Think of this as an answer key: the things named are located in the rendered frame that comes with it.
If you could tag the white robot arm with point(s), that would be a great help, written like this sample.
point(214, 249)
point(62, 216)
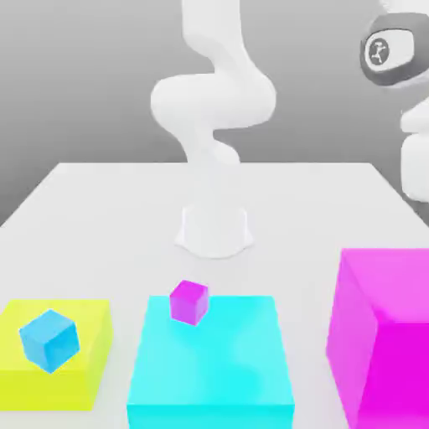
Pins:
point(214, 100)

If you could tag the small purple cube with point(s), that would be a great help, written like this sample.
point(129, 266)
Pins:
point(188, 303)

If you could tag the small blue cube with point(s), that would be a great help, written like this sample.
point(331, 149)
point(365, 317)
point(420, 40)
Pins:
point(49, 342)

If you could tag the large cyan box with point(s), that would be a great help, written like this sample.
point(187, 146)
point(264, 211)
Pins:
point(211, 368)

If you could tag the large magenta box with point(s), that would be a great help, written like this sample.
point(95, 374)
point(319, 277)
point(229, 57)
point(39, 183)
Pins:
point(388, 335)

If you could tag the large yellow box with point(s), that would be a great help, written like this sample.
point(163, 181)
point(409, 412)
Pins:
point(47, 388)

